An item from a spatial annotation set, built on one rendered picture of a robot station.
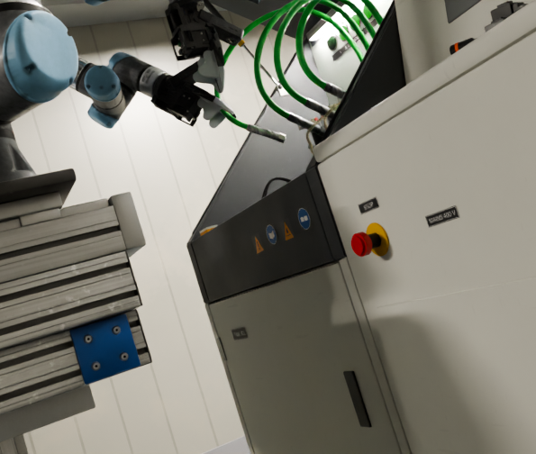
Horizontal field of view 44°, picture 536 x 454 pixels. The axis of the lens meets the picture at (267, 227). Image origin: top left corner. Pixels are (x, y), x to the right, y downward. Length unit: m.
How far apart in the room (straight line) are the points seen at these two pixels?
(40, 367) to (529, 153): 0.74
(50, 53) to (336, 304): 0.61
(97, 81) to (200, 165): 2.03
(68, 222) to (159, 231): 2.37
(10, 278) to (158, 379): 2.35
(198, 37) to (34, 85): 0.58
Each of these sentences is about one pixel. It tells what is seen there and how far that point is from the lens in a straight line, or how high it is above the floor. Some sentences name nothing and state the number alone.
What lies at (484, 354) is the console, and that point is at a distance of 0.93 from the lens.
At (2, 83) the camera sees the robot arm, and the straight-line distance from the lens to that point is 1.04.
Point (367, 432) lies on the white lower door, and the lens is 1.23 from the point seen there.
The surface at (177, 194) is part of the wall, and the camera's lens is 3.49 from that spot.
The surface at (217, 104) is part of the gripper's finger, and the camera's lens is 1.63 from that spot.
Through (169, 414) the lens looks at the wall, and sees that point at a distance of 3.36.
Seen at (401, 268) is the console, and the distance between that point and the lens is 1.00.
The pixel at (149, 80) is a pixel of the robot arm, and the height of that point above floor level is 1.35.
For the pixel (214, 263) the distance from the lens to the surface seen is 1.60.
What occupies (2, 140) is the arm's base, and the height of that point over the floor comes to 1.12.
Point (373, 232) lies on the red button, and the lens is 1.02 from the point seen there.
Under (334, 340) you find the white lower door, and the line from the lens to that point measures 1.21.
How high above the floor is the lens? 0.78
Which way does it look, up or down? 5 degrees up
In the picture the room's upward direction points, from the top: 18 degrees counter-clockwise
